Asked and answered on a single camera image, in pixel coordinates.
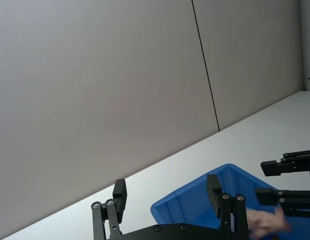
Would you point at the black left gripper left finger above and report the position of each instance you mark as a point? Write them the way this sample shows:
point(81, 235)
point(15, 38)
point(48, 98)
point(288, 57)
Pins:
point(119, 200)

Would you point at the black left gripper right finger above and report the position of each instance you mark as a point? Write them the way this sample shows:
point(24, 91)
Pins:
point(214, 197)

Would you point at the blue plastic bin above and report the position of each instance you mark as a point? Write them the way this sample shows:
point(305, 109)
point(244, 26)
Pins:
point(184, 202)

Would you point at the pale pink crumpled object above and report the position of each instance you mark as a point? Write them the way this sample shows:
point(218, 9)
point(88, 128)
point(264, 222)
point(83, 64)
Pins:
point(265, 221)

